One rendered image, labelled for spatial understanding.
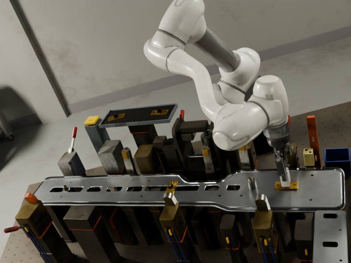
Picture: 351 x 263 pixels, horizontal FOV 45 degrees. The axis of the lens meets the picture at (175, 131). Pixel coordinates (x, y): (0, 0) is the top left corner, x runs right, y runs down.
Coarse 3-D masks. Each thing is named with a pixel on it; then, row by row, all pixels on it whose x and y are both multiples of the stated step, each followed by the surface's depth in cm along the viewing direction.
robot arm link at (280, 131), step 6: (288, 120) 142; (270, 126) 140; (276, 126) 139; (282, 126) 140; (288, 126) 142; (264, 132) 144; (270, 132) 141; (276, 132) 141; (282, 132) 141; (288, 132) 143; (276, 138) 142
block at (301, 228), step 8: (296, 224) 146; (304, 224) 145; (312, 224) 144; (296, 232) 143; (304, 232) 142; (312, 232) 141; (296, 240) 140; (304, 240) 139; (312, 240) 138; (296, 248) 144; (304, 248) 142; (312, 248) 141; (304, 256) 144; (312, 256) 143
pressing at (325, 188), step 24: (288, 168) 167; (312, 168) 163; (336, 168) 159; (48, 192) 200; (72, 192) 194; (96, 192) 189; (120, 192) 184; (144, 192) 180; (192, 192) 171; (216, 192) 167; (240, 192) 163; (264, 192) 160; (288, 192) 156; (312, 192) 153; (336, 192) 150
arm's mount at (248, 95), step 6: (252, 84) 243; (252, 90) 240; (246, 96) 243; (258, 138) 222; (264, 138) 222; (258, 144) 224; (264, 144) 224; (258, 150) 226; (264, 150) 226; (270, 150) 226
